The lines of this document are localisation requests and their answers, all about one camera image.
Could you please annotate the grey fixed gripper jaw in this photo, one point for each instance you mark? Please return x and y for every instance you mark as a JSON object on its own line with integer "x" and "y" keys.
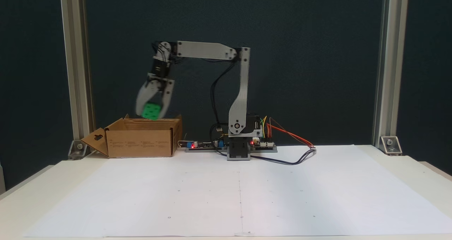
{"x": 145, "y": 97}

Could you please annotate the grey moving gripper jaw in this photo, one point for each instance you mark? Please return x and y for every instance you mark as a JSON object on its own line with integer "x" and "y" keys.
{"x": 167, "y": 98}

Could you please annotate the green dice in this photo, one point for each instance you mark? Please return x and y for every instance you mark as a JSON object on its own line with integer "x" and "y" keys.
{"x": 152, "y": 111}

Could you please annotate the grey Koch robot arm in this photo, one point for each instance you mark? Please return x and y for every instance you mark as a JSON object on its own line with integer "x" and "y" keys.
{"x": 240, "y": 91}

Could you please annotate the brown cardboard box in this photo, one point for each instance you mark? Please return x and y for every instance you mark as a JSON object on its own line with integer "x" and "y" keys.
{"x": 141, "y": 141}

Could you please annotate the blue circuit board red LED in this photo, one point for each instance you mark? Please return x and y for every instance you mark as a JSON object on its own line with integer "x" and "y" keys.
{"x": 206, "y": 146}

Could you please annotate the white paper sheet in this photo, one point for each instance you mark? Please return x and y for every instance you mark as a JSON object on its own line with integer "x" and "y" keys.
{"x": 176, "y": 197}

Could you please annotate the aluminium frame post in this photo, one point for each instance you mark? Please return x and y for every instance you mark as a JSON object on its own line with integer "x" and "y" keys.
{"x": 76, "y": 56}
{"x": 392, "y": 56}

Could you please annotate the metal corner bracket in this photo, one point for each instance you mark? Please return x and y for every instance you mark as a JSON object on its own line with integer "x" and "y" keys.
{"x": 78, "y": 149}
{"x": 391, "y": 144}

